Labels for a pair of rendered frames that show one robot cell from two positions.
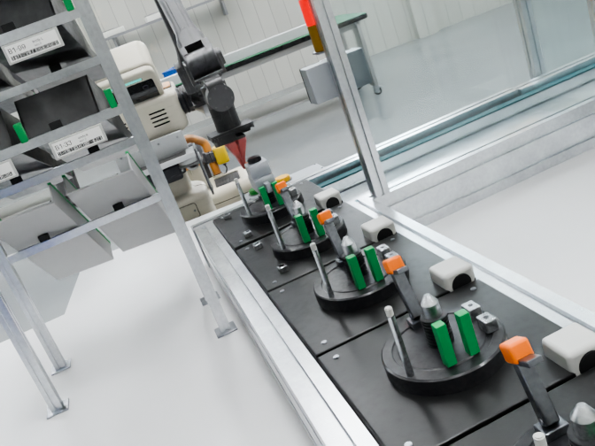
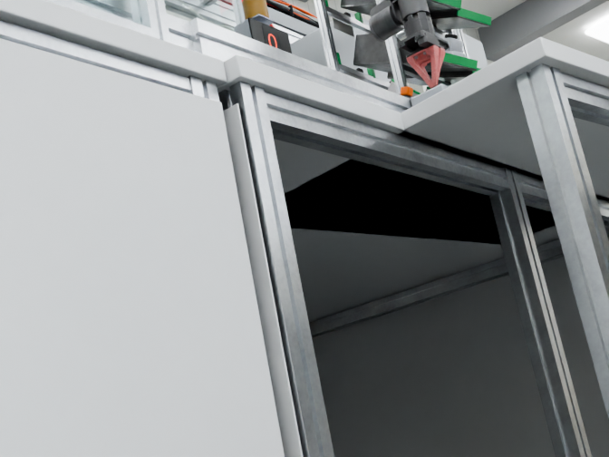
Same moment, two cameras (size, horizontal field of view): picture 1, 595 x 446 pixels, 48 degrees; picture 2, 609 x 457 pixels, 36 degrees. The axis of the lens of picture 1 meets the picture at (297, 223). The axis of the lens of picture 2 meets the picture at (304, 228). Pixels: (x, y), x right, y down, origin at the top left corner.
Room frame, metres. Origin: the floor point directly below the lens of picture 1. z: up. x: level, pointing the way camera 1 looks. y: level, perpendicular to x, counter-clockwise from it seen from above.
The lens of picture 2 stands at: (2.59, -1.33, 0.33)
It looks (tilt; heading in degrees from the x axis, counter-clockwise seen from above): 16 degrees up; 138
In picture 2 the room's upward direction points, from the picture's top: 11 degrees counter-clockwise
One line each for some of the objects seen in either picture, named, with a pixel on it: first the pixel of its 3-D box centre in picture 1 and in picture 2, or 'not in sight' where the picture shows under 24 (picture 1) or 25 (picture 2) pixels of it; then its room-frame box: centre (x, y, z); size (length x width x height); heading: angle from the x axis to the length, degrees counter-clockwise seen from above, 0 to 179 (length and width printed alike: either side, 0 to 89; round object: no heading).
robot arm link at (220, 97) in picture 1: (213, 80); (394, 2); (1.47, 0.06, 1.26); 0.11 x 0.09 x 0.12; 6
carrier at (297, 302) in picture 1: (353, 260); not in sight; (0.89, -0.06, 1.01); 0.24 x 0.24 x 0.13; 11
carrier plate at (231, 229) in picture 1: (274, 214); not in sight; (1.38, 0.04, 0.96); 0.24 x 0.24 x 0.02; 11
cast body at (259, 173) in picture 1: (259, 173); not in sight; (1.37, 0.04, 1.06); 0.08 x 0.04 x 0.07; 10
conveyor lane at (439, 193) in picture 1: (406, 182); not in sight; (1.41, -0.26, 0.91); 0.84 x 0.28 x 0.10; 101
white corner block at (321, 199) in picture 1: (328, 202); not in sight; (1.30, -0.08, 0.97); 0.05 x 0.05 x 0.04; 11
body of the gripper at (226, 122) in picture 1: (226, 119); (420, 34); (1.51, 0.07, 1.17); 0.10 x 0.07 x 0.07; 101
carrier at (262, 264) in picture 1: (303, 220); not in sight; (1.13, -0.01, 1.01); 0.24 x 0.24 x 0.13; 11
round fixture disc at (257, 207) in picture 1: (272, 206); not in sight; (1.38, 0.04, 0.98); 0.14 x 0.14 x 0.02
